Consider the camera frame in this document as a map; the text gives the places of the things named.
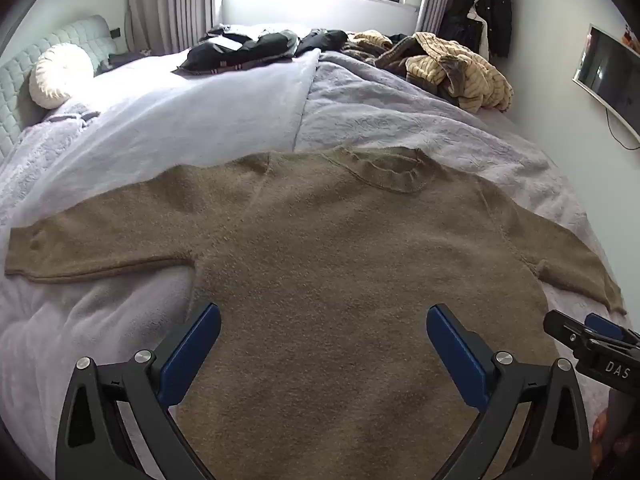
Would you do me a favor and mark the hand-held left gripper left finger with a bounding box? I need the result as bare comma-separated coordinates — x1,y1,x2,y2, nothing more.
55,302,222,480

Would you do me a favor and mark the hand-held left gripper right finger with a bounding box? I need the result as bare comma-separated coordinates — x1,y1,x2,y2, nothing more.
425,304,593,480

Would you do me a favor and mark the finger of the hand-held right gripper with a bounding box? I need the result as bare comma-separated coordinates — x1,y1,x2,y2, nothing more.
585,312,640,348
544,310,603,361

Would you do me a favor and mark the brown knit sweater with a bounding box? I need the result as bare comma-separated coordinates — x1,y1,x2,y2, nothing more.
5,146,627,480

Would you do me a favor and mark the pile of dark clothes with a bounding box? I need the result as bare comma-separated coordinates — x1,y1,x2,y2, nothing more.
177,30,301,75

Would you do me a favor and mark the person's right hand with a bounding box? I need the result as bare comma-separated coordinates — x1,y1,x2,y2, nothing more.
590,407,640,468

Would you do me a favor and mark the bed with light duvet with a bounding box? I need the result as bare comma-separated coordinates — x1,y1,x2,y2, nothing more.
0,47,640,480

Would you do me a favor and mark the beige ribbed fleece garment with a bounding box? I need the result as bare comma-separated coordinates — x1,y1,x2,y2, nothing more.
404,31,515,113

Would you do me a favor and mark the round white pleated pillow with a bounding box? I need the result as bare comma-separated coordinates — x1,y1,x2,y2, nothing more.
29,42,95,110

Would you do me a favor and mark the dark hanging garment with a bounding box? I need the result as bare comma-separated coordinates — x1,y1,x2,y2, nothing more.
439,0,482,52

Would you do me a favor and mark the black hanging coat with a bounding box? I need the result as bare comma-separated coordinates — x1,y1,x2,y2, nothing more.
467,0,514,59

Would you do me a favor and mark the brown ribbed fleece garment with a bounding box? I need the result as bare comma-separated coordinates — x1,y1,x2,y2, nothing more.
341,30,426,68

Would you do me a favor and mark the black crumpled garment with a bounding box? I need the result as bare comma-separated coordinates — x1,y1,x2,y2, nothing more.
295,29,349,57

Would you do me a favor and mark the pale tufted bed headboard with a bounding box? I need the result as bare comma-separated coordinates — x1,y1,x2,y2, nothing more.
0,15,118,161

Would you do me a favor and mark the black television cable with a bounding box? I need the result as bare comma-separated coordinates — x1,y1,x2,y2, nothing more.
605,107,640,152

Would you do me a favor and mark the wall-mounted television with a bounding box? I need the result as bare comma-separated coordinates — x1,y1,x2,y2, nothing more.
572,24,640,143

